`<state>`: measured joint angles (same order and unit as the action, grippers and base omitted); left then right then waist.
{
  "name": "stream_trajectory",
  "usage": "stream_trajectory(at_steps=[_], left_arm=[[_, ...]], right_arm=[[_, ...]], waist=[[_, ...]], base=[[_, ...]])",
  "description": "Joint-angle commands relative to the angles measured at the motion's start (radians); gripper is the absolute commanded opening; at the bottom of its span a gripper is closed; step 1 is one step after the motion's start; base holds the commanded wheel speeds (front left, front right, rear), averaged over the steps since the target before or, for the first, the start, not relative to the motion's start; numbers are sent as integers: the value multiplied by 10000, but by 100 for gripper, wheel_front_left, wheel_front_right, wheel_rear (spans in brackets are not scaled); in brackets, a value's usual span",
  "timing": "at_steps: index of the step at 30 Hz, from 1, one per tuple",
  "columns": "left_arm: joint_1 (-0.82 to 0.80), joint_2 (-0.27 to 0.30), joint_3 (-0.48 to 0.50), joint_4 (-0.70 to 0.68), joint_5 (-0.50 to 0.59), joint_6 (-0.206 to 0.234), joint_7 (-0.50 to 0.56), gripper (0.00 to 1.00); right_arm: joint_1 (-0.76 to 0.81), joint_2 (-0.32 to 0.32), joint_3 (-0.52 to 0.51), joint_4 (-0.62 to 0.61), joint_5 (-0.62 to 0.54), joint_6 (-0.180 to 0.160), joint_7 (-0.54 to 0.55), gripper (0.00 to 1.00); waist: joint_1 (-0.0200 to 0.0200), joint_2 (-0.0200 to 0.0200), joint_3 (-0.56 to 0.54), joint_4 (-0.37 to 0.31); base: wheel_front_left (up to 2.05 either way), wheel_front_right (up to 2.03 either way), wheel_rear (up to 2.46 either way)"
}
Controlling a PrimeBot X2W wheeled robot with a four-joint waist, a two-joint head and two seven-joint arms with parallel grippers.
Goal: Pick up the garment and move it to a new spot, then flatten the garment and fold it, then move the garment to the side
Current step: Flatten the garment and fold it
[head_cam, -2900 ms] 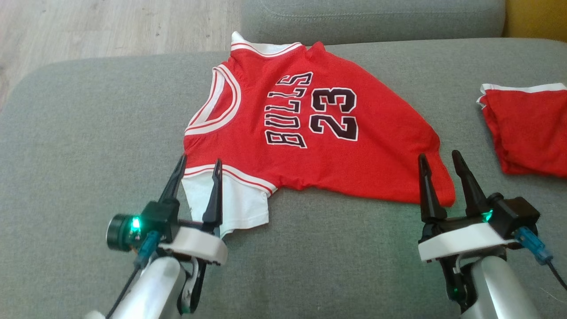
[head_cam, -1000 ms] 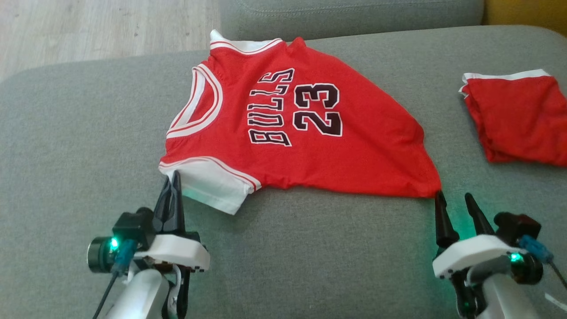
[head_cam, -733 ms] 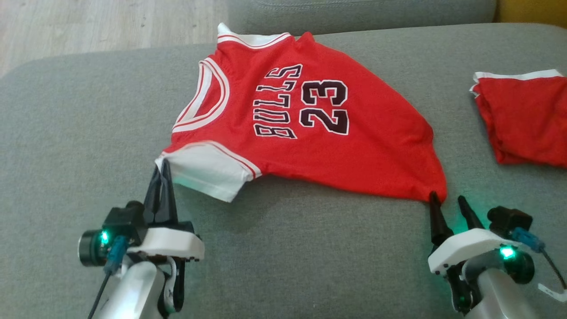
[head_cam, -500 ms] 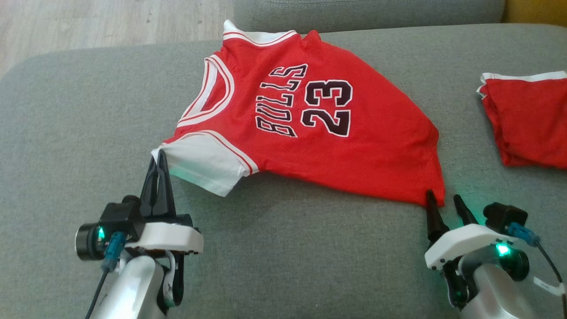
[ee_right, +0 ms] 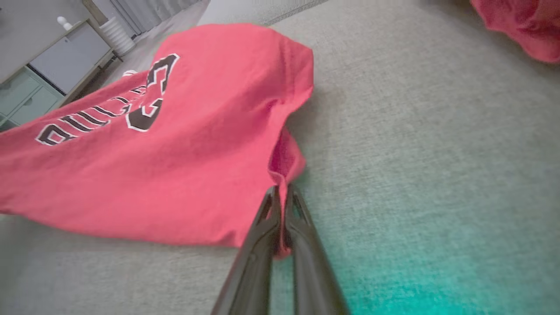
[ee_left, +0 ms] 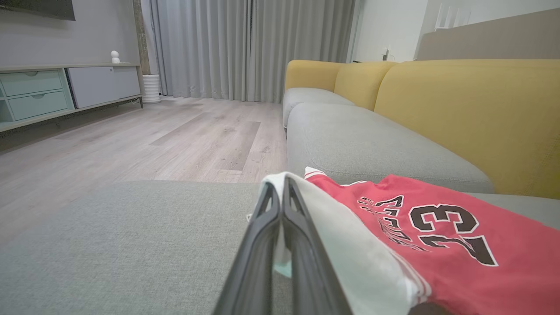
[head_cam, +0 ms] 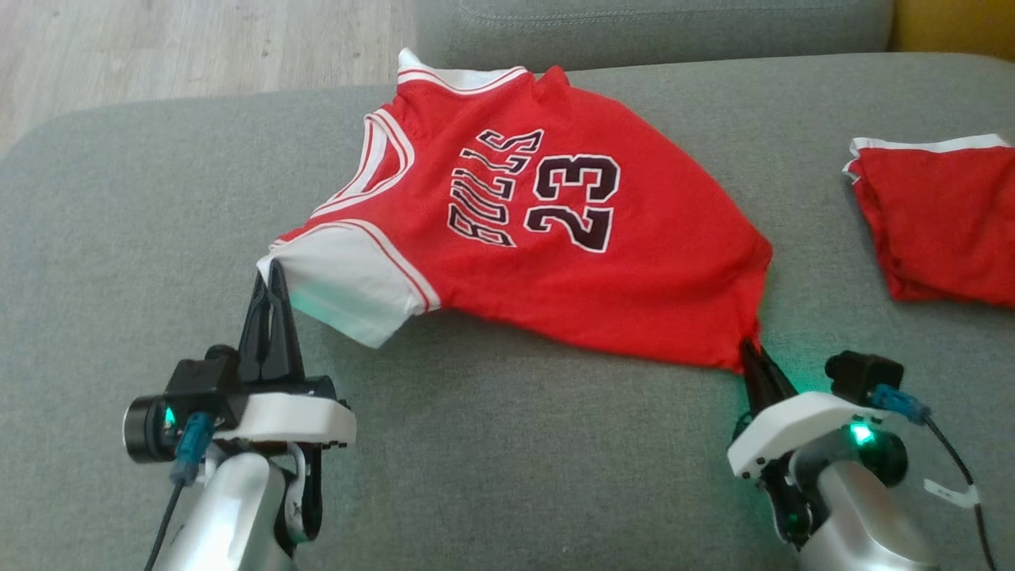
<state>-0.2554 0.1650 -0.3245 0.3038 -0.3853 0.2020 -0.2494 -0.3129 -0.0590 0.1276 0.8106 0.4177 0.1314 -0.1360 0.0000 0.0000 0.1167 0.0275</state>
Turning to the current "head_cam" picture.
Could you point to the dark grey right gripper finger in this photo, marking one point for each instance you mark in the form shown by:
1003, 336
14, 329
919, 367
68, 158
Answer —
757, 388
775, 381

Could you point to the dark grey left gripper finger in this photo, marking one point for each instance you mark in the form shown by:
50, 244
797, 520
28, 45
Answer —
287, 349
255, 349

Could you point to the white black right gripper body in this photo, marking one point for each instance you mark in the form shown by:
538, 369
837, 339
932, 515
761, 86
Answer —
785, 428

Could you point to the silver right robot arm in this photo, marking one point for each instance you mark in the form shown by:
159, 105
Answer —
864, 523

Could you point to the red shorts white trim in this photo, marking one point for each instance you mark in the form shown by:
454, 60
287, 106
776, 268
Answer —
944, 222

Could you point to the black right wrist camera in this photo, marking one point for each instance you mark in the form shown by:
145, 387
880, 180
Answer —
860, 373

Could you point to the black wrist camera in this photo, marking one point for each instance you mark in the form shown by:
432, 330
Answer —
860, 373
198, 381

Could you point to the grey sofa seat cushion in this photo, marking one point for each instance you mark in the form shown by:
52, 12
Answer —
674, 32

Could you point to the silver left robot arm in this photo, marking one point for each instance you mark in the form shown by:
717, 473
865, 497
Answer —
230, 507

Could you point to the yellow sofa backrest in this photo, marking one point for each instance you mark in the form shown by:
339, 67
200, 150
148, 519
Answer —
959, 24

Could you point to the grey sofa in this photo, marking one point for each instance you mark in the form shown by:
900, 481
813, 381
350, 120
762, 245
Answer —
515, 444

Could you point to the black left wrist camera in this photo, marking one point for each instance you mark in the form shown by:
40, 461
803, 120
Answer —
198, 381

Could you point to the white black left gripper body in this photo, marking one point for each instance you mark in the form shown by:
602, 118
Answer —
293, 416

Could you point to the red basketball jersey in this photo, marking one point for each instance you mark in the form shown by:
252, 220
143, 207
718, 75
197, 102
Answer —
555, 270

